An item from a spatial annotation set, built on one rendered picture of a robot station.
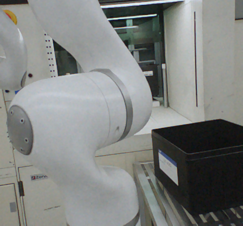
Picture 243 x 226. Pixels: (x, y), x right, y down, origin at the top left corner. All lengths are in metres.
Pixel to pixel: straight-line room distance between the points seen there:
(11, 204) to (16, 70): 0.70
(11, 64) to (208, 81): 0.74
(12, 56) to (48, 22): 0.29
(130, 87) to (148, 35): 1.24
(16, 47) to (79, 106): 0.38
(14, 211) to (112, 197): 0.92
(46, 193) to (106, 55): 0.91
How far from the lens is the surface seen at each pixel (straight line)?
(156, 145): 0.99
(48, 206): 1.30
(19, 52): 0.73
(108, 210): 0.44
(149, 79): 1.69
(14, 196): 1.30
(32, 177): 1.25
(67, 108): 0.36
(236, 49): 1.27
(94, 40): 0.44
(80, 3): 0.43
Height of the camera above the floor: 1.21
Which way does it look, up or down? 11 degrees down
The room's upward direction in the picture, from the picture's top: 5 degrees counter-clockwise
